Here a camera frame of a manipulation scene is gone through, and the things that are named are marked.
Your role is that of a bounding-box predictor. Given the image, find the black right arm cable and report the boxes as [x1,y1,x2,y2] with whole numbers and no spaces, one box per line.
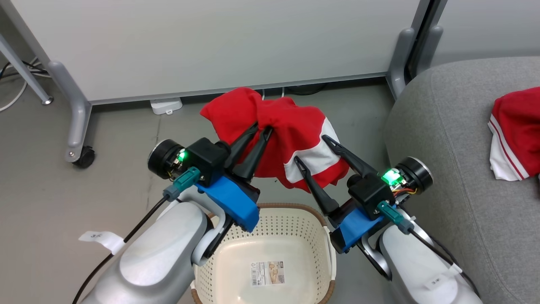
[410,228,482,297]

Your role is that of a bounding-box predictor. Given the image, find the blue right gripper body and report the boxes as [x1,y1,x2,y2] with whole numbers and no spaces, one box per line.
[329,198,383,254]

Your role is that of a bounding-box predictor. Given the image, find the narrow white partition panel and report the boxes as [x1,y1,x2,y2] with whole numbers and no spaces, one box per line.
[411,0,540,79]

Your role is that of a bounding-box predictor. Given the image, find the grey metal table leg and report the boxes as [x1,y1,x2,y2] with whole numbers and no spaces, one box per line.
[0,34,54,106]

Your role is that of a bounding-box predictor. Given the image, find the red shirt with white panel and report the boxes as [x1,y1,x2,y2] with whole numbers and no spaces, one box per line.
[200,87,351,193]

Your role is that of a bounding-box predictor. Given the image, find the white power adapter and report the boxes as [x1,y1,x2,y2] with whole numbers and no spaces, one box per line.
[150,98,184,116]

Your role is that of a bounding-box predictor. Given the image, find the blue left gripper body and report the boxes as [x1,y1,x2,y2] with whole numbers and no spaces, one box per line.
[196,173,261,233]

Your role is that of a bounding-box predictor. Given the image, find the wide white partition panel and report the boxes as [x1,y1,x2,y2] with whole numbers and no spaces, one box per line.
[0,0,423,106]

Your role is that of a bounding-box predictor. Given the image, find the red shirt with striped trim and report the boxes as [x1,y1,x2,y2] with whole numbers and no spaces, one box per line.
[488,87,540,182]

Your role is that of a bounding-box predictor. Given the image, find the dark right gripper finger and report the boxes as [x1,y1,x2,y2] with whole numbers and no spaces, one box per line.
[321,135,378,178]
[294,156,340,214]

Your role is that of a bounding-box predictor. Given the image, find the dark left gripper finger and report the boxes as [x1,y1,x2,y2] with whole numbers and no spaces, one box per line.
[226,122,259,170]
[233,126,274,182]

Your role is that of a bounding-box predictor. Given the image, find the cream plastic laundry basket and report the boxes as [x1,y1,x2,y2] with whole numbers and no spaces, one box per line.
[190,203,338,304]

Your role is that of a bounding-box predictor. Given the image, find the black caster wheel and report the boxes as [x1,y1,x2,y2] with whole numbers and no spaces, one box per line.
[73,146,96,169]

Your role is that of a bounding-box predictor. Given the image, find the black floor cable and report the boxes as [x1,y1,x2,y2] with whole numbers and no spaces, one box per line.
[0,60,50,81]

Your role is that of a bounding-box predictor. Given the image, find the long grey partition foot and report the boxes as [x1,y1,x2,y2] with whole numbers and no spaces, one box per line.
[47,60,93,163]

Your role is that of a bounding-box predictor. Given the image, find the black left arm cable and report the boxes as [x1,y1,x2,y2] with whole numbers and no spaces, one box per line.
[72,195,170,304]

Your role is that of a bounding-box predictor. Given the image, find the printed basket label sticker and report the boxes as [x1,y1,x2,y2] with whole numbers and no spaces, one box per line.
[251,261,286,287]

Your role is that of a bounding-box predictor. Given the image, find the teal right camera cable plug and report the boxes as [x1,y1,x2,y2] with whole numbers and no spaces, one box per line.
[376,201,415,235]

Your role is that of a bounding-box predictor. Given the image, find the white paper cable tag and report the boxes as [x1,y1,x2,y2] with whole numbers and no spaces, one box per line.
[78,231,125,255]

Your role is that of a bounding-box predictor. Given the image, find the black cable under partition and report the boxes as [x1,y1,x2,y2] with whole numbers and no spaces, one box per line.
[286,83,328,96]

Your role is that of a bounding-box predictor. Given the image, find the teal camera cable plug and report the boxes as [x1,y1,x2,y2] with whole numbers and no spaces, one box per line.
[376,201,415,235]
[163,166,201,201]

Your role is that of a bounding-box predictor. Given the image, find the grey fabric sofa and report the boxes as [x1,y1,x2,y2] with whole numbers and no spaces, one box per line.
[383,56,540,304]

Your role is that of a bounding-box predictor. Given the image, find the short grey partition foot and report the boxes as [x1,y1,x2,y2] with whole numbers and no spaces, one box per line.
[416,25,444,76]
[386,27,416,100]

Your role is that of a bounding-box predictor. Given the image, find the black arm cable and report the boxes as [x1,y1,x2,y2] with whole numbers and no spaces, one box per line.
[72,195,170,304]
[410,228,482,297]

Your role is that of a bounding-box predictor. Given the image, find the teal left camera cable plug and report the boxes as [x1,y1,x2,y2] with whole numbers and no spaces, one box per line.
[163,166,201,201]

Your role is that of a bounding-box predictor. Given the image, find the white floor cable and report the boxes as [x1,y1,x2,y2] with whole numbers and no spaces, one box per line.
[0,63,48,113]

